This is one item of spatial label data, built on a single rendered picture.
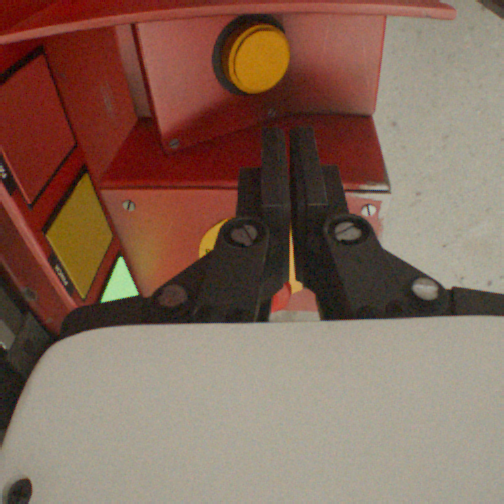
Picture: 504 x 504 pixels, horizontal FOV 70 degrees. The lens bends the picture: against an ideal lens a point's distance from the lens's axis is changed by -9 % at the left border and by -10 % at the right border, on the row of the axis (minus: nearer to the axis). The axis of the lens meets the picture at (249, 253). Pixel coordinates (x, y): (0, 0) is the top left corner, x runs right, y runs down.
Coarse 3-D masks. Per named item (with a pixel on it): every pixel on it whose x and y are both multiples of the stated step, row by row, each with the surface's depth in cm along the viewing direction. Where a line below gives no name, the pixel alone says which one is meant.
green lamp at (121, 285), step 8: (120, 264) 23; (120, 272) 23; (128, 272) 24; (112, 280) 22; (120, 280) 23; (128, 280) 24; (112, 288) 22; (120, 288) 23; (128, 288) 24; (104, 296) 21; (112, 296) 22; (120, 296) 23; (128, 296) 25
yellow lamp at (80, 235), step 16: (80, 192) 18; (64, 208) 17; (80, 208) 18; (96, 208) 20; (64, 224) 17; (80, 224) 19; (96, 224) 20; (64, 240) 17; (80, 240) 19; (96, 240) 20; (64, 256) 17; (80, 256) 19; (96, 256) 20; (80, 272) 19; (80, 288) 19
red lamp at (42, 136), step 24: (24, 72) 13; (48, 72) 15; (0, 96) 12; (24, 96) 14; (48, 96) 15; (0, 120) 12; (24, 120) 14; (48, 120) 15; (0, 144) 13; (24, 144) 14; (48, 144) 15; (72, 144) 17; (24, 168) 14; (48, 168) 16; (24, 192) 14
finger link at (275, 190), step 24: (264, 144) 11; (240, 168) 12; (264, 168) 10; (240, 192) 11; (264, 192) 10; (288, 192) 10; (264, 216) 9; (288, 216) 10; (288, 240) 10; (192, 264) 9; (288, 264) 11; (168, 288) 8; (192, 288) 9; (264, 288) 10; (168, 312) 8; (192, 312) 8
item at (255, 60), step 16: (240, 32) 19; (256, 32) 19; (272, 32) 19; (224, 48) 20; (240, 48) 19; (256, 48) 19; (272, 48) 20; (288, 48) 20; (224, 64) 20; (240, 64) 20; (256, 64) 20; (272, 64) 20; (240, 80) 20; (256, 80) 21; (272, 80) 21
